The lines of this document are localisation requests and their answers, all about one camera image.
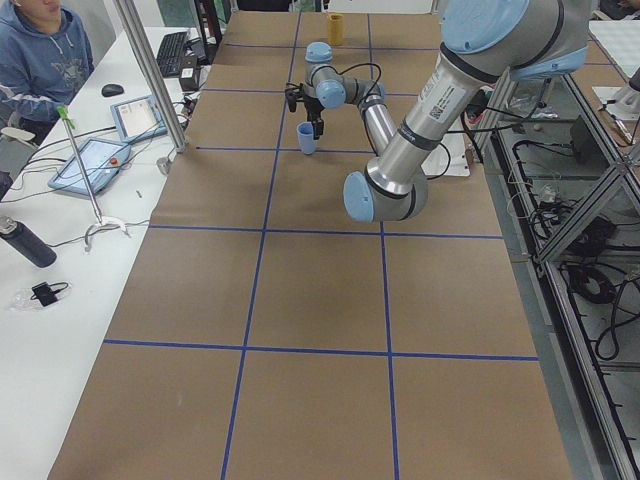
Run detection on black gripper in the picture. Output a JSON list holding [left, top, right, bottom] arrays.
[[305, 97, 324, 139]]

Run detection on light blue cup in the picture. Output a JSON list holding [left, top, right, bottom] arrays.
[[296, 122, 317, 155]]

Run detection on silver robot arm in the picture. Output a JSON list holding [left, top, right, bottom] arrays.
[[287, 1, 592, 223]]

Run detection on yellow wooden cup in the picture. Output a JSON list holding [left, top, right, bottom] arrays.
[[327, 13, 344, 46]]

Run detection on black box on desk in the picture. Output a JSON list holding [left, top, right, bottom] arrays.
[[179, 66, 200, 92]]

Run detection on black keyboard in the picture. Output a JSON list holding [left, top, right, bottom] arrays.
[[156, 31, 189, 78]]

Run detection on far blue teach pendant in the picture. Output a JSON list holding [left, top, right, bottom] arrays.
[[110, 95, 167, 144]]

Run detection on blue teach pendant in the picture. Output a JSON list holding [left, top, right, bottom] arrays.
[[47, 137, 131, 196], [110, 95, 167, 144]]

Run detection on black computer mouse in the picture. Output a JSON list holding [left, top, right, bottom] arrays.
[[101, 83, 124, 98]]

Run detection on near blue teach pendant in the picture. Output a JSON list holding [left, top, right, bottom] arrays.
[[47, 137, 131, 196]]

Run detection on metal rod stand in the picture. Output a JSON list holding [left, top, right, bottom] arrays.
[[56, 105, 132, 252]]

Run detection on person in blue hoodie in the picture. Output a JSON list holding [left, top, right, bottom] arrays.
[[1, 1, 94, 144]]

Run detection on black water bottle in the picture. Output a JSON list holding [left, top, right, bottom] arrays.
[[1, 215, 57, 268]]

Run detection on small black device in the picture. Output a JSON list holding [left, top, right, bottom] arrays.
[[31, 282, 69, 307]]

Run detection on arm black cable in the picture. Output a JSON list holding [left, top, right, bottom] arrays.
[[334, 62, 386, 109]]

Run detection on white camera stand column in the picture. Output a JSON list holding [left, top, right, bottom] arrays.
[[422, 120, 471, 177]]

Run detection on aluminium frame post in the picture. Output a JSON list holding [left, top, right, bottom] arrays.
[[113, 0, 187, 153]]

